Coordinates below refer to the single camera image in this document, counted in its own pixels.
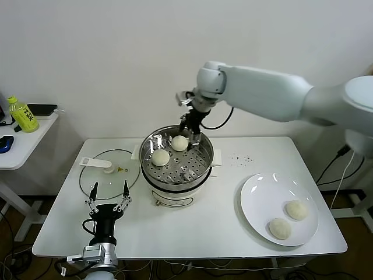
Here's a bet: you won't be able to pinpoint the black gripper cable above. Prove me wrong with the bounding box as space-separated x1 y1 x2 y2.
82 219 97 236
200 106 234 130

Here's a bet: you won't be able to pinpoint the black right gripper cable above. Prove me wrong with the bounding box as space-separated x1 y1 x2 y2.
200 106 234 130

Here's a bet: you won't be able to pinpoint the white steamed baozi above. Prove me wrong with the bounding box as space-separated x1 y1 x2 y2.
151 149 170 167
171 135 189 152
284 199 309 222
268 218 292 241

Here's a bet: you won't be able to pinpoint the white side table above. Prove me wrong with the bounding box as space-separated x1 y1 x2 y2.
0 112 61 242

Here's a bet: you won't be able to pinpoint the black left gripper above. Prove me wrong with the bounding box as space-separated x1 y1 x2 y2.
85 180 133 243

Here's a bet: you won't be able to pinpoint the white round plate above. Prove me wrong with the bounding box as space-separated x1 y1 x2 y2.
240 173 319 247

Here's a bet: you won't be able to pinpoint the stainless steel steamer basket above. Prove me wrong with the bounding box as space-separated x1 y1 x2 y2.
131 125 223 187

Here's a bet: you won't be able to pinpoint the scattered dark crumbs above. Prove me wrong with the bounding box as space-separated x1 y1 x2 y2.
229 153 254 168

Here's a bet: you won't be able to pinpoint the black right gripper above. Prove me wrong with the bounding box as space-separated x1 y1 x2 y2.
179 107 211 150

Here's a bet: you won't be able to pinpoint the blue computer mouse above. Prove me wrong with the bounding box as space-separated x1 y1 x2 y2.
0 135 15 155

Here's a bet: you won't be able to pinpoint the yellow green tea bottle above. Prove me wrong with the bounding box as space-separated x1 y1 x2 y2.
7 96 40 134

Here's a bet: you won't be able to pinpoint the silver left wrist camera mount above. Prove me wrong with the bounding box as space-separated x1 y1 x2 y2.
66 244 118 268

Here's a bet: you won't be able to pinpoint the black power cable with plug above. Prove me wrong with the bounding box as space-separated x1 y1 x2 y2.
316 145 365 186

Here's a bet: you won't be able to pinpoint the glass pot lid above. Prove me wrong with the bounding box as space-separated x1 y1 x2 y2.
79 149 140 201

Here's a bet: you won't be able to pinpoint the white electric cooker base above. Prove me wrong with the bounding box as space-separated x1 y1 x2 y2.
142 166 219 208

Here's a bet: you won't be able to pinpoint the white wall cable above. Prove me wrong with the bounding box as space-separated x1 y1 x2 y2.
330 151 355 209

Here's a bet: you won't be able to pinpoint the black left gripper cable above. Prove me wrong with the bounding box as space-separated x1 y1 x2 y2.
82 219 97 236

